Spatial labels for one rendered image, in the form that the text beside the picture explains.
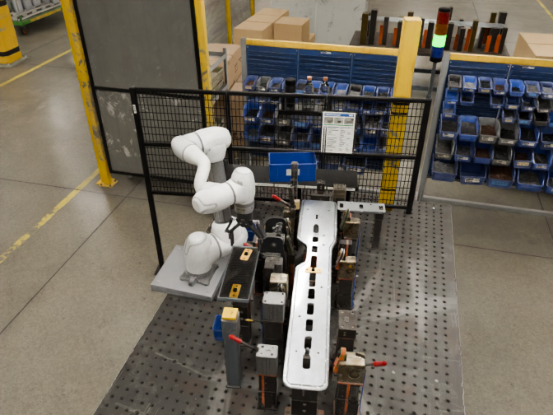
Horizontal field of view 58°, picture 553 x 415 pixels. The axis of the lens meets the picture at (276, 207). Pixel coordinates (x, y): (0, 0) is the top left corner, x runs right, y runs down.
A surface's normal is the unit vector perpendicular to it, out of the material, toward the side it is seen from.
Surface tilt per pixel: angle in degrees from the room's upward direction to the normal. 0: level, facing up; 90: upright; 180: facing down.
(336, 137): 90
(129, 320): 0
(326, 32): 90
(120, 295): 0
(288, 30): 90
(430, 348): 0
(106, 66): 91
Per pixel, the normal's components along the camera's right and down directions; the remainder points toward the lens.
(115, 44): -0.28, 0.55
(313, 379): 0.00, -0.83
